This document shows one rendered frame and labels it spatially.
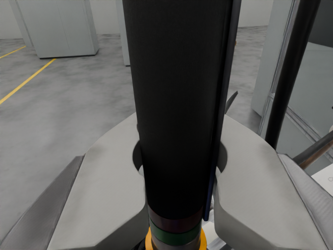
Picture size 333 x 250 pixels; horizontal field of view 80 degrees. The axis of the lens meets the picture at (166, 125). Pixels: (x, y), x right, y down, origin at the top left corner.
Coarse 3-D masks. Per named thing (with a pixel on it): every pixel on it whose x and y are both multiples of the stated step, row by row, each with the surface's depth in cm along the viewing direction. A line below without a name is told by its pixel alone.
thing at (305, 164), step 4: (332, 140) 28; (328, 144) 27; (332, 144) 27; (324, 148) 26; (328, 148) 27; (320, 152) 26; (324, 152) 26; (312, 156) 25; (316, 156) 25; (320, 156) 26; (308, 160) 24; (312, 160) 25; (300, 164) 24; (304, 164) 24; (308, 164) 24; (304, 168) 24
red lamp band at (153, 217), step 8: (200, 208) 11; (152, 216) 11; (160, 216) 10; (192, 216) 10; (200, 216) 11; (160, 224) 11; (168, 224) 10; (176, 224) 10; (184, 224) 10; (192, 224) 11; (176, 232) 11
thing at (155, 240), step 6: (150, 228) 12; (198, 234) 12; (156, 240) 12; (198, 240) 12; (156, 246) 12; (162, 246) 12; (168, 246) 12; (174, 246) 11; (180, 246) 11; (186, 246) 12; (192, 246) 12
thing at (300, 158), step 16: (304, 0) 11; (320, 0) 10; (304, 16) 11; (304, 32) 11; (288, 48) 12; (304, 48) 12; (288, 64) 12; (288, 80) 13; (288, 96) 13; (272, 112) 14; (272, 128) 15; (272, 144) 16; (320, 144) 25; (304, 160) 23
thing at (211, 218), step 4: (212, 212) 19; (212, 216) 18; (208, 220) 18; (212, 220) 18; (204, 224) 18; (216, 240) 17; (220, 240) 17; (212, 244) 16; (216, 244) 16; (220, 244) 16; (224, 244) 16; (208, 248) 16; (212, 248) 16; (216, 248) 16; (220, 248) 16; (224, 248) 17; (228, 248) 17
